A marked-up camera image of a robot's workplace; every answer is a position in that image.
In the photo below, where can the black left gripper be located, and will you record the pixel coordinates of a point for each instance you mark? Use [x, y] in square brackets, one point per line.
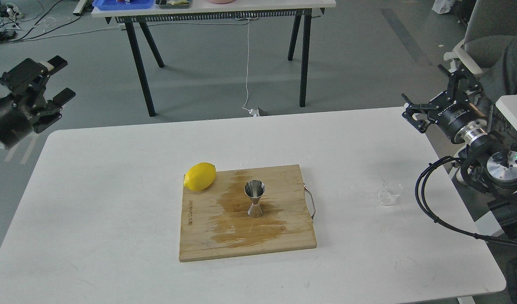
[25, 110]

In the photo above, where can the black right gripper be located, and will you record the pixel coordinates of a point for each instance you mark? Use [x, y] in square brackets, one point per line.
[454, 116]

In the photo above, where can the small clear glass cup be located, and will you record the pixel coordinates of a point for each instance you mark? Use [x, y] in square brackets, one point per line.
[390, 192]

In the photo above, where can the steel double jigger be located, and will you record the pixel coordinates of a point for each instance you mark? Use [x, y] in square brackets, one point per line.
[254, 190]

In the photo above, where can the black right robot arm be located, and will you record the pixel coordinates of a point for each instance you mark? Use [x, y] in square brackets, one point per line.
[486, 165]

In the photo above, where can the white office chair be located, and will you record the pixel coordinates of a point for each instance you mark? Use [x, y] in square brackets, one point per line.
[490, 29]

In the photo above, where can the blue plastic tray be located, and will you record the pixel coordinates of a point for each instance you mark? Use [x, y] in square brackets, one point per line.
[116, 5]

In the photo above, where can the white table black legs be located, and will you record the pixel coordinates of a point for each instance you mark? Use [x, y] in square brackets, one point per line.
[216, 13]

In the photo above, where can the yellow lemon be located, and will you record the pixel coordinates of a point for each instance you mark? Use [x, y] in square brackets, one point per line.
[200, 177]

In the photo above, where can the bamboo cutting board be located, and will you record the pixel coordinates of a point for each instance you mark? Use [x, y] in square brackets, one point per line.
[215, 222]

